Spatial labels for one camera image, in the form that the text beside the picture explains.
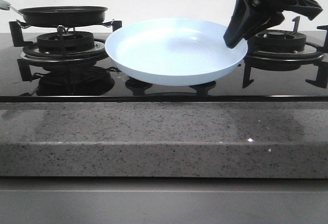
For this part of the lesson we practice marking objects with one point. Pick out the right black burner head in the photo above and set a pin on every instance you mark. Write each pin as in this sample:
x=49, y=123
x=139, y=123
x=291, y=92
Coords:
x=279, y=41

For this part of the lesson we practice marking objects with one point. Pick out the left black pan support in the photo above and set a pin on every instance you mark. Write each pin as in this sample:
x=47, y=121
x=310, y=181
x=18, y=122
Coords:
x=24, y=63

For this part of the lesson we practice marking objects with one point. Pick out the left black burner head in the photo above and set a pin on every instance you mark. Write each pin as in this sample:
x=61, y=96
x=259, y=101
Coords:
x=74, y=41

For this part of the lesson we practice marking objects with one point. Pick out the black pan support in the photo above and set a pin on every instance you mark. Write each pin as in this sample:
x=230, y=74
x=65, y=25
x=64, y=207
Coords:
x=269, y=61
x=24, y=63

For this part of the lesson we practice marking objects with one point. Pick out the black burner head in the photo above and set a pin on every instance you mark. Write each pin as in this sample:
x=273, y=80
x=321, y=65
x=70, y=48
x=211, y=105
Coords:
x=74, y=41
x=279, y=41

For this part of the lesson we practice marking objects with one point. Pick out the small wire pan trivet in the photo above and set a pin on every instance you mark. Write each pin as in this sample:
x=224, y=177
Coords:
x=31, y=48

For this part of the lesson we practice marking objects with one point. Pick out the right black pan support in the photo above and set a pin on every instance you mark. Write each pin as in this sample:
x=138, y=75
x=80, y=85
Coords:
x=269, y=61

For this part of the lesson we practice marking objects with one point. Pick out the grey cabinet front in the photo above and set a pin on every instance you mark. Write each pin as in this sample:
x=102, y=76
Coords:
x=145, y=200

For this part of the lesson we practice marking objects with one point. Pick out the black glass gas cooktop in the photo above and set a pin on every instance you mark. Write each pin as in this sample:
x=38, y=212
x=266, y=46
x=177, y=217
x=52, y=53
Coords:
x=98, y=81

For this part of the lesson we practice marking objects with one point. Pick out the light blue plate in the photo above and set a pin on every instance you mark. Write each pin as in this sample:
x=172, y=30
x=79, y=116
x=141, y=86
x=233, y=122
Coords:
x=174, y=51

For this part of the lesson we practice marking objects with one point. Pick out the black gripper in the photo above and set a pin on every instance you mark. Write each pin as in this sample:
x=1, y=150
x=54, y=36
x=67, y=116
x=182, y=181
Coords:
x=248, y=19

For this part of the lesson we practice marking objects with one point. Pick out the black frying pan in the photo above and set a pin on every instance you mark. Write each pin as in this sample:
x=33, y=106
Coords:
x=53, y=16

